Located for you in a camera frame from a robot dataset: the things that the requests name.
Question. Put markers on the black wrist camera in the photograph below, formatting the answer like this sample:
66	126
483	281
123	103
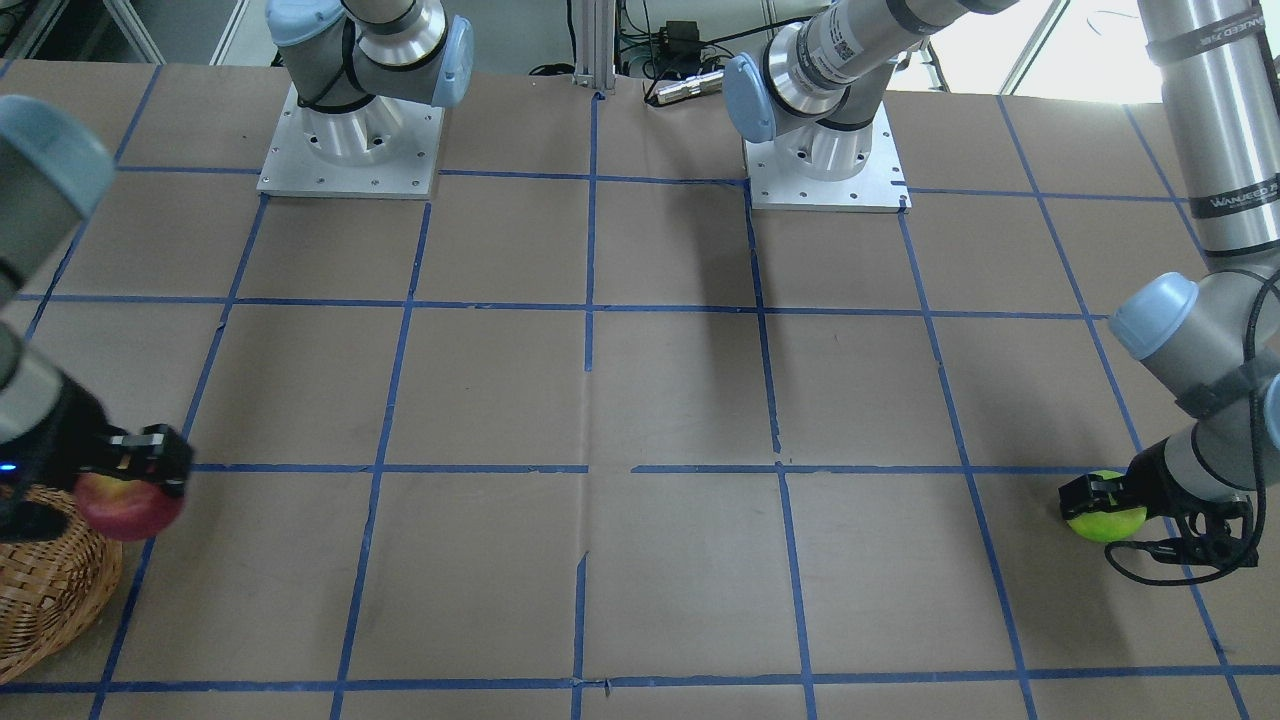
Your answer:
1213	534

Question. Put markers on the woven wicker basket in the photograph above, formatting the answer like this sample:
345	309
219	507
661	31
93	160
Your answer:
54	590

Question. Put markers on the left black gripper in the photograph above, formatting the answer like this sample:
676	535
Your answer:
1160	472

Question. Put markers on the green apple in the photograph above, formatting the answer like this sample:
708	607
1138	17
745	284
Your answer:
1107	527

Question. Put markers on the red apple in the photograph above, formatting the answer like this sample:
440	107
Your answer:
125	510

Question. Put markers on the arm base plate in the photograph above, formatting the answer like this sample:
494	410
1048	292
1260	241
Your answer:
821	169
387	150

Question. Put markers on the aluminium frame post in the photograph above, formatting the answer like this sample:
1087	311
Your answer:
593	37

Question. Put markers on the black power adapter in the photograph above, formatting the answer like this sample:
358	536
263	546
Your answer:
678	42

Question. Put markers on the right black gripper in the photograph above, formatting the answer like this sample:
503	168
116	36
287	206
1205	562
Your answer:
62	432

